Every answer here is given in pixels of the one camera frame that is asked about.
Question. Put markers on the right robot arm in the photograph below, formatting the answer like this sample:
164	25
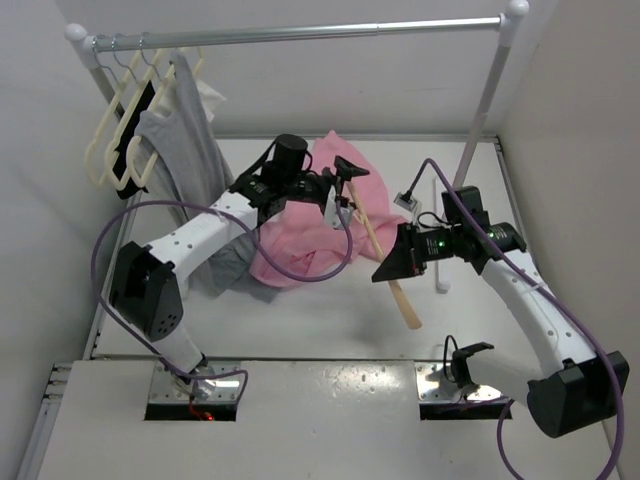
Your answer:
569	386

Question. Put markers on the cream hanger outer left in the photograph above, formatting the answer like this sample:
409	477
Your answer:
100	140

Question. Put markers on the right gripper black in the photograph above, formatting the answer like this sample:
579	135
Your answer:
403	262

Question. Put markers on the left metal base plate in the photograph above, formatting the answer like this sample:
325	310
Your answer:
217	383

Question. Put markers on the beige plastic hanger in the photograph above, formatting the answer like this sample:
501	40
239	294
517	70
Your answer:
406	310

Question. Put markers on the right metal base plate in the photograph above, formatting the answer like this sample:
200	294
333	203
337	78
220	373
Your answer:
434	389

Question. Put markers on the pink t shirt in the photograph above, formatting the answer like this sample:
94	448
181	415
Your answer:
299	240

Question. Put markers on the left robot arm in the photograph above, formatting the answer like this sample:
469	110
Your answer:
148	280

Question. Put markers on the grey t shirt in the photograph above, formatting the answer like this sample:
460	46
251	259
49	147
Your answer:
191	168

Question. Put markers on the white clothes rack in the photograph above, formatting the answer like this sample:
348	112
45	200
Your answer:
507	24

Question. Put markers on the cream hanger with grey shirt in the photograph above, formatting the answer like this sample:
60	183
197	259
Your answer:
140	172

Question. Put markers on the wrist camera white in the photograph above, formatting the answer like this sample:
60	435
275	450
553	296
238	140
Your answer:
407	202
332	210

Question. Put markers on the white cloth on hanger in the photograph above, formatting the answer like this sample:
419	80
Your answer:
210	99

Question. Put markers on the cream hanger far right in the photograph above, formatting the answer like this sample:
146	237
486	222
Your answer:
195	58

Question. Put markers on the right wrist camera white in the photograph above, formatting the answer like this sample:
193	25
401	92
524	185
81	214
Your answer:
407	202

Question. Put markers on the cream hanger middle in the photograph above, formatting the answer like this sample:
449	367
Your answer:
112	152

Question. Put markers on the metal base plate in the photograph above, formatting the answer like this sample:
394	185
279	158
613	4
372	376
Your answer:
217	383
434	389

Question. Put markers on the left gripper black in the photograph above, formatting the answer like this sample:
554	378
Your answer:
346	170

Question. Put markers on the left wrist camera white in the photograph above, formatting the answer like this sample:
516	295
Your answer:
332	210

